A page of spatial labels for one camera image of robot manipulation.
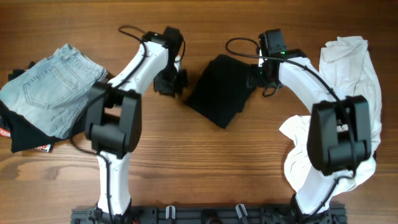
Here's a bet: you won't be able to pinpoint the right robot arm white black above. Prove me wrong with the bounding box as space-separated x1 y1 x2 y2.
257 29 373 217

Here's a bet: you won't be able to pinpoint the light blue folded jeans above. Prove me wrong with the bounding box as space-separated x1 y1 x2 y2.
1 44 108 139

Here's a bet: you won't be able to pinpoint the black polo shirt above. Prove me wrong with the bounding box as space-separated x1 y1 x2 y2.
185 54 256 129

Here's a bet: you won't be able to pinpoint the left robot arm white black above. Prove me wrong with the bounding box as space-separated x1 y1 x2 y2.
85 27 187 223

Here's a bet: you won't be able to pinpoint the white crumpled shirt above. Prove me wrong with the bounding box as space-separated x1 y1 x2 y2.
279 36 382 191

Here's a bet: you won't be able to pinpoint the black folded shirt under jeans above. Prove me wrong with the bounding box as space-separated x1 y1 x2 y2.
0 61 88 153

